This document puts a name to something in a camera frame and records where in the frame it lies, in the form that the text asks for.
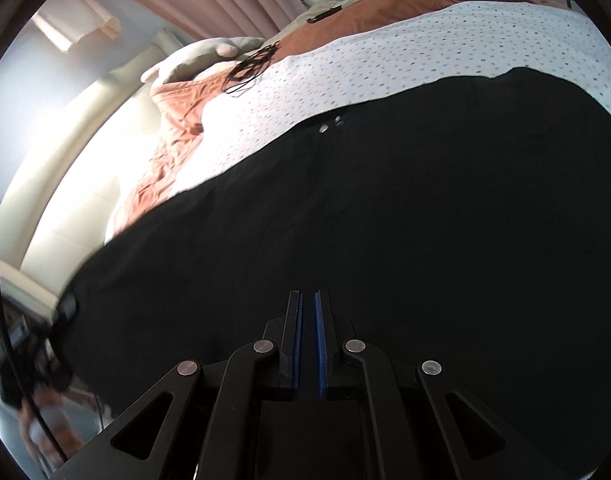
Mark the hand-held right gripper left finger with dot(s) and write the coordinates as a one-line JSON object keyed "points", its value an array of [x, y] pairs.
{"points": [[296, 350]]}

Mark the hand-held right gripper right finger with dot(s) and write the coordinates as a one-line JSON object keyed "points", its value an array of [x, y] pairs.
{"points": [[320, 350]]}

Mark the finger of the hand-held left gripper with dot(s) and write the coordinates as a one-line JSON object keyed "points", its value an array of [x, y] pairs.
{"points": [[68, 307]]}

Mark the black garment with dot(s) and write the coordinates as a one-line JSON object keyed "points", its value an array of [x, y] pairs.
{"points": [[385, 210]]}

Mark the person's left hand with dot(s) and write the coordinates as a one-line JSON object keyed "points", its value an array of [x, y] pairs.
{"points": [[52, 425]]}

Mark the grey plush pillow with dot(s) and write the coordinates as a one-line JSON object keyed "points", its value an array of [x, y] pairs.
{"points": [[195, 57]]}

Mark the dotted white bed sheet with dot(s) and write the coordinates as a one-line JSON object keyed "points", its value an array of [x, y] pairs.
{"points": [[385, 60]]}

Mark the small black flat item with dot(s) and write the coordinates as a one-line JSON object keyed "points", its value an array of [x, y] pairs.
{"points": [[325, 14]]}

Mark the brown blanket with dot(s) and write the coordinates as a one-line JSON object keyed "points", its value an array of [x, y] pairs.
{"points": [[410, 5]]}

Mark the cream bed frame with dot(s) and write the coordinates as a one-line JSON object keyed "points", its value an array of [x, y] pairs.
{"points": [[70, 160]]}

